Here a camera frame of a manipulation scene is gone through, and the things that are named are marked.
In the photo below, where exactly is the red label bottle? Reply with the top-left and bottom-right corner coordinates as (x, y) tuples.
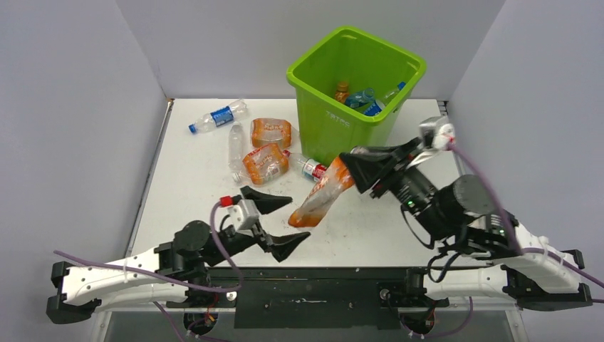
(283, 150), (328, 182)

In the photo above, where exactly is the crushed blue label bottle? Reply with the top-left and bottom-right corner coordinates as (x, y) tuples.
(344, 88), (375, 109)

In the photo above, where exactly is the pepsi bottle blue cap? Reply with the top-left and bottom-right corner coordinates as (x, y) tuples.
(363, 81), (406, 117)

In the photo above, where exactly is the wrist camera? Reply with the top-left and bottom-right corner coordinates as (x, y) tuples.
(407, 116), (456, 168)
(227, 199), (261, 236)

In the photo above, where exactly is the green plastic bin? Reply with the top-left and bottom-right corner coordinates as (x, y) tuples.
(286, 26), (427, 166)

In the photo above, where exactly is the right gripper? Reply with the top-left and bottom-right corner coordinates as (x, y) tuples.
(339, 137), (452, 240)

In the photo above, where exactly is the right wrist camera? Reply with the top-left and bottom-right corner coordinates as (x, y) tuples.
(407, 116), (456, 168)

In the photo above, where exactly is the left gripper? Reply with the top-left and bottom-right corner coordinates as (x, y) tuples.
(204, 187), (309, 266)

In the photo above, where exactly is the orange juice bottle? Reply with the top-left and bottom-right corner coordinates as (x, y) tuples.
(334, 81), (350, 104)

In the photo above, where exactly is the clear bottle no label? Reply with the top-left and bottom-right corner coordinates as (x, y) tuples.
(228, 122), (245, 183)

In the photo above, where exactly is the orange crushed bottle top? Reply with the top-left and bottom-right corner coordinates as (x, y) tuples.
(250, 118), (293, 149)

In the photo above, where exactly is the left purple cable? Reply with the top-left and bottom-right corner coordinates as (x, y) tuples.
(53, 200), (245, 342)

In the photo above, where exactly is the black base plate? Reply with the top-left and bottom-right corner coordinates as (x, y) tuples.
(118, 266), (496, 330)

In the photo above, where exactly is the orange crushed bottle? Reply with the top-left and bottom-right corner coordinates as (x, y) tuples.
(250, 118), (293, 149)
(242, 142), (289, 185)

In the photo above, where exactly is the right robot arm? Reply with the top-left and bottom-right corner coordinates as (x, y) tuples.
(339, 138), (593, 311)

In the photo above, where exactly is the small orange label bottle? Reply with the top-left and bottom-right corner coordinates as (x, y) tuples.
(288, 157), (355, 229)

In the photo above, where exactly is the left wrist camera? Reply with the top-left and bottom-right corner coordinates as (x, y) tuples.
(227, 199), (261, 236)

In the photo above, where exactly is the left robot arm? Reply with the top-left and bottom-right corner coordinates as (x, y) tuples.
(46, 186), (311, 324)

